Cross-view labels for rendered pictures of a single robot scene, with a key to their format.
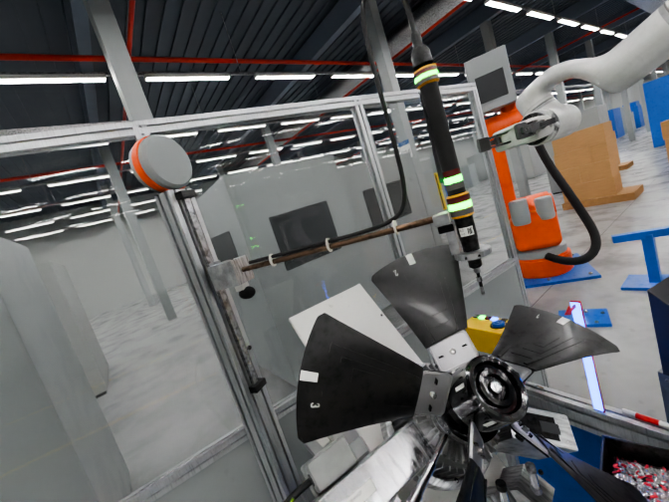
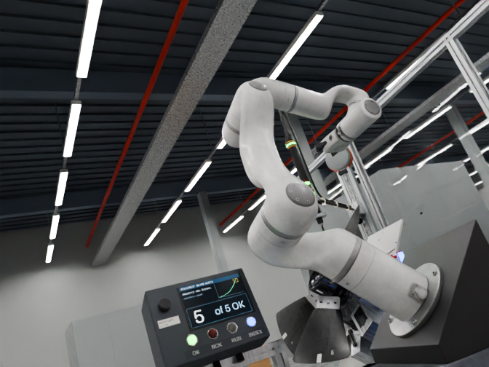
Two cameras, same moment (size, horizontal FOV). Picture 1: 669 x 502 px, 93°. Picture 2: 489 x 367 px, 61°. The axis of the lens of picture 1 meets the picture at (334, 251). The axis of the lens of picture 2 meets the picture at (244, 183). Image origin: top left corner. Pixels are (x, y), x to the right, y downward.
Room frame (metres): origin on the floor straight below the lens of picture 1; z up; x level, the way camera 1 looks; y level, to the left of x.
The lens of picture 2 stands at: (0.42, -1.98, 1.09)
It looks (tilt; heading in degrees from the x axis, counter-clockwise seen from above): 19 degrees up; 92
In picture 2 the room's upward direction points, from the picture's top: 18 degrees counter-clockwise
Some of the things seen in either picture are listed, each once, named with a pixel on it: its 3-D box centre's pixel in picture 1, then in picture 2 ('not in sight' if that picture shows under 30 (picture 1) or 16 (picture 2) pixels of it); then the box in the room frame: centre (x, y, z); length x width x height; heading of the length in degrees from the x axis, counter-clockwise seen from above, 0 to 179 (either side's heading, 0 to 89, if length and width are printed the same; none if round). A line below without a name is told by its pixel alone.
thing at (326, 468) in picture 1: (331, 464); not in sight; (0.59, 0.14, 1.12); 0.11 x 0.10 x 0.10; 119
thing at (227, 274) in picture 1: (229, 273); (356, 210); (0.89, 0.30, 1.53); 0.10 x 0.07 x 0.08; 64
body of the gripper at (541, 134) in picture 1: (524, 131); (338, 139); (0.76, -0.52, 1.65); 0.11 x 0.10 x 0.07; 119
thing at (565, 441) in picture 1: (523, 431); (375, 325); (0.67, -0.29, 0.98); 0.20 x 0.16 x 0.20; 29
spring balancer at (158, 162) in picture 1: (162, 164); (339, 158); (0.93, 0.39, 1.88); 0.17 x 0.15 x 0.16; 119
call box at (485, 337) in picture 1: (490, 336); not in sight; (1.05, -0.43, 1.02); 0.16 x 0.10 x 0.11; 29
